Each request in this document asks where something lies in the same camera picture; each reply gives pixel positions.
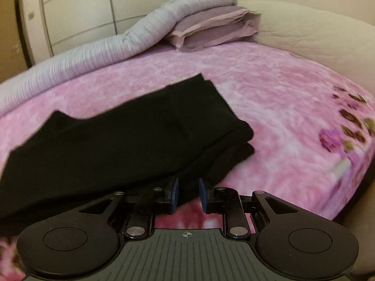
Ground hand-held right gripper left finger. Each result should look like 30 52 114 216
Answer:
78 177 179 239

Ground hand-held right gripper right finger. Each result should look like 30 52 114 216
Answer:
199 177 301 238

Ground purple pillow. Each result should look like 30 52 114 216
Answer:
165 5 261 52

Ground white blanket tag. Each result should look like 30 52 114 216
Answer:
330 158 350 179

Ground black pants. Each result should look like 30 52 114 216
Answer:
0 73 255 235

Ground pink floral blanket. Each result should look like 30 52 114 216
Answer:
0 41 375 281

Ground grey striped quilt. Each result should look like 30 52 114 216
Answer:
0 0 238 115

